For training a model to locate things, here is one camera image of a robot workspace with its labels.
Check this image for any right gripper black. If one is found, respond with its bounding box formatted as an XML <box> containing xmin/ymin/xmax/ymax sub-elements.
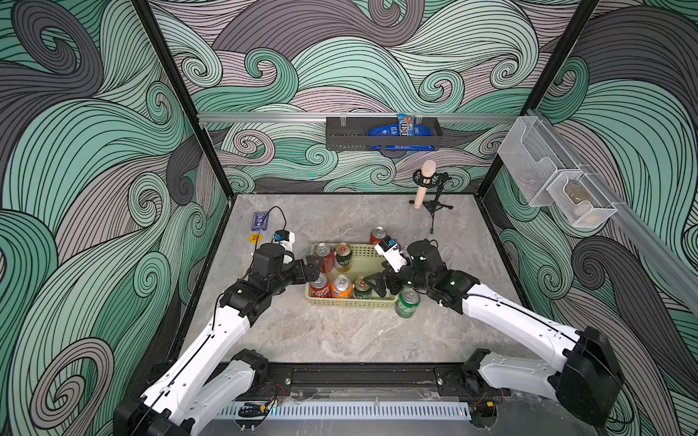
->
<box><xmin>367</xmin><ymin>256</ymin><xmax>434</xmax><ymax>294</ymax></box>

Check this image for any green gold-top can front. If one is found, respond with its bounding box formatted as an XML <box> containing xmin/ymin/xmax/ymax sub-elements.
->
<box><xmin>353</xmin><ymin>275</ymin><xmax>373</xmax><ymax>300</ymax></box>

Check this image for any green gold-top can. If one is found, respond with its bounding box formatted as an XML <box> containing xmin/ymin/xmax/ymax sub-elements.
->
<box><xmin>353</xmin><ymin>275</ymin><xmax>373</xmax><ymax>300</ymax></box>
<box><xmin>334</xmin><ymin>243</ymin><xmax>353</xmax><ymax>273</ymax></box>

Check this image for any green soda can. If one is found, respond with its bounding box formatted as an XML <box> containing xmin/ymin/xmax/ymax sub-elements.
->
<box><xmin>394</xmin><ymin>288</ymin><xmax>421</xmax><ymax>318</ymax></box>

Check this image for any red cola can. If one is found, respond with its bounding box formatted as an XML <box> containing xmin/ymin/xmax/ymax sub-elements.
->
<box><xmin>309</xmin><ymin>272</ymin><xmax>332</xmax><ymax>298</ymax></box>
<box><xmin>314</xmin><ymin>243</ymin><xmax>334</xmax><ymax>274</ymax></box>
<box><xmin>370</xmin><ymin>226</ymin><xmax>387</xmax><ymax>245</ymax></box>

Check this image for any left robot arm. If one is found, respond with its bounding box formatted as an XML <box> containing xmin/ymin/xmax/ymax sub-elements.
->
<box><xmin>113</xmin><ymin>243</ymin><xmax>322</xmax><ymax>435</ymax></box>

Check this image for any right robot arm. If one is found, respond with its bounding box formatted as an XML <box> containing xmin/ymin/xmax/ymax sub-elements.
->
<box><xmin>372</xmin><ymin>236</ymin><xmax>625</xmax><ymax>427</ymax></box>

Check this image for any light green plastic basket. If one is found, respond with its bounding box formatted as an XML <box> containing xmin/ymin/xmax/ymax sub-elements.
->
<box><xmin>304</xmin><ymin>243</ymin><xmax>397</xmax><ymax>309</ymax></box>

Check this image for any green gold-top can back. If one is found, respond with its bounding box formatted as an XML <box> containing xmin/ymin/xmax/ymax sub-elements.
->
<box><xmin>334</xmin><ymin>243</ymin><xmax>353</xmax><ymax>273</ymax></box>

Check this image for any orange soda can front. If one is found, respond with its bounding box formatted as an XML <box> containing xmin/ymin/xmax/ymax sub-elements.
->
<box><xmin>331</xmin><ymin>274</ymin><xmax>354</xmax><ymax>299</ymax></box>

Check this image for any black microphone tripod stand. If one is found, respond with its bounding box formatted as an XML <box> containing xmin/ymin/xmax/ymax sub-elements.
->
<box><xmin>409</xmin><ymin>172</ymin><xmax>454</xmax><ymax>234</ymax></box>

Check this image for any beige microphone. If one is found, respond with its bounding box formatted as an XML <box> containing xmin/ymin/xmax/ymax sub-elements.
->
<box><xmin>413</xmin><ymin>160</ymin><xmax>436</xmax><ymax>209</ymax></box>

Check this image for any small candy packet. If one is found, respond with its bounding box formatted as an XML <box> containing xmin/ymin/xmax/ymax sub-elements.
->
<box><xmin>397</xmin><ymin>114</ymin><xmax>414</xmax><ymax>136</ymax></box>

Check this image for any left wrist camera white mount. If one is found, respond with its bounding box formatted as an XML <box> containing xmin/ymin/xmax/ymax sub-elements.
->
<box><xmin>273</xmin><ymin>229</ymin><xmax>296</xmax><ymax>252</ymax></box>

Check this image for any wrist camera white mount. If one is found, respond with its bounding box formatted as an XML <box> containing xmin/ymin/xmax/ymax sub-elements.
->
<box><xmin>374</xmin><ymin>236</ymin><xmax>408</xmax><ymax>273</ymax></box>
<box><xmin>273</xmin><ymin>229</ymin><xmax>296</xmax><ymax>252</ymax></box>

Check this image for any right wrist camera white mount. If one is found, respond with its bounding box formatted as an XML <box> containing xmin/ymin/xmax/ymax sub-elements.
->
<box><xmin>374</xmin><ymin>236</ymin><xmax>408</xmax><ymax>273</ymax></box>

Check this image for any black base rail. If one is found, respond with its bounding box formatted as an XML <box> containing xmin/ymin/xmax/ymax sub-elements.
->
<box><xmin>239</xmin><ymin>362</ymin><xmax>579</xmax><ymax>398</ymax></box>

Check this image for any black wall shelf basket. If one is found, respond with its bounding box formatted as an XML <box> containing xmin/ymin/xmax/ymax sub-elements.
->
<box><xmin>325</xmin><ymin>116</ymin><xmax>444</xmax><ymax>151</ymax></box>

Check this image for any back aluminium rail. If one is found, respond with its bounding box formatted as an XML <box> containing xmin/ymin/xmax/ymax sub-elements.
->
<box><xmin>197</xmin><ymin>112</ymin><xmax>518</xmax><ymax>125</ymax></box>

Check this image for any aluminium rail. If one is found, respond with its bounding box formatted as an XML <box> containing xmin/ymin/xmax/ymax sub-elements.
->
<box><xmin>526</xmin><ymin>109</ymin><xmax>697</xmax><ymax>314</ymax></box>
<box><xmin>197</xmin><ymin>112</ymin><xmax>518</xmax><ymax>125</ymax></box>

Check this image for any white slotted cable duct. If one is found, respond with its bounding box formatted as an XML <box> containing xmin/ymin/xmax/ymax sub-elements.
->
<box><xmin>217</xmin><ymin>401</ymin><xmax>473</xmax><ymax>421</ymax></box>

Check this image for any large clear wall bin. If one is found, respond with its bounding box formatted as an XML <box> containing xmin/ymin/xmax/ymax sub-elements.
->
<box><xmin>498</xmin><ymin>116</ymin><xmax>565</xmax><ymax>207</ymax></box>

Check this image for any small clear wall bin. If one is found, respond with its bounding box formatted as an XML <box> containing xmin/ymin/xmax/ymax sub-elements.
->
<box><xmin>546</xmin><ymin>170</ymin><xmax>617</xmax><ymax>230</ymax></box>

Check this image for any right aluminium rail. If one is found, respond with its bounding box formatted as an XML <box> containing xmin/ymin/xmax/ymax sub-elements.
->
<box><xmin>526</xmin><ymin>109</ymin><xmax>697</xmax><ymax>314</ymax></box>

